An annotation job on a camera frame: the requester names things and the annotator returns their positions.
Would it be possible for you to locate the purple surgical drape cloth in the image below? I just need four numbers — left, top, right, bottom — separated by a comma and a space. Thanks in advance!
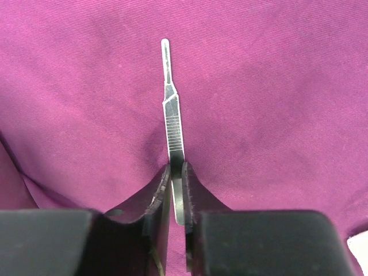
0, 0, 368, 276

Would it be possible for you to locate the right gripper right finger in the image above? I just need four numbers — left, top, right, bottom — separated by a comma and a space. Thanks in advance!
182, 163, 355, 275

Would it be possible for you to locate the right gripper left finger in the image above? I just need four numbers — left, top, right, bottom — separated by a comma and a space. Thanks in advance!
1, 166, 171, 275

